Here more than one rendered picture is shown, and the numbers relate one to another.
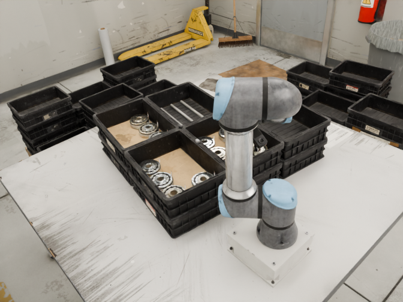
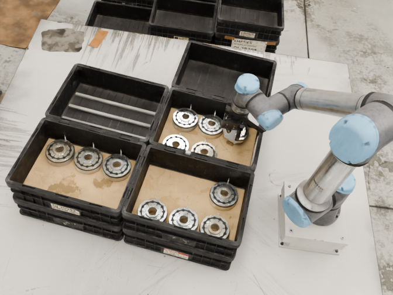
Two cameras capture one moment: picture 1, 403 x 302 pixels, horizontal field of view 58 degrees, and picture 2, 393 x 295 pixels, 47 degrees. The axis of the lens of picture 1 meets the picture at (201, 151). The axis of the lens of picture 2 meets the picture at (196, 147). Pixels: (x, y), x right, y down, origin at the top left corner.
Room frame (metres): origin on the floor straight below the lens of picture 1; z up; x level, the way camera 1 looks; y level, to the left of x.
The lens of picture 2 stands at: (0.75, 0.76, 2.24)
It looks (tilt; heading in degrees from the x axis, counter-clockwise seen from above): 53 degrees down; 307
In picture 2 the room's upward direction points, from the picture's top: 10 degrees clockwise
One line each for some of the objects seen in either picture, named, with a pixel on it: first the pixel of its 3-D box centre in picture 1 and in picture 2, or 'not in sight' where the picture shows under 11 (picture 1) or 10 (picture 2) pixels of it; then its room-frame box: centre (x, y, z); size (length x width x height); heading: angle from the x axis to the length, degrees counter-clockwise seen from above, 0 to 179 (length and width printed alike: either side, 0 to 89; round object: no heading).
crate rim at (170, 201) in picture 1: (174, 162); (190, 193); (1.22, 0.12, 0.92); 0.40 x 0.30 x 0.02; 31
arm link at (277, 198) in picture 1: (277, 201); (333, 185); (0.90, -0.25, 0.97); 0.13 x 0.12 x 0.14; 81
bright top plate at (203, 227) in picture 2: (174, 193); (214, 228); (1.09, 0.12, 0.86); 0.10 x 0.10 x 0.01
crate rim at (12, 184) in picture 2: (134, 123); (79, 163); (1.57, 0.32, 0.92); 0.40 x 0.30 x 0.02; 31
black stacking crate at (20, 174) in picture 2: (136, 131); (80, 171); (1.57, 0.32, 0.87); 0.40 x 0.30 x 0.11; 31
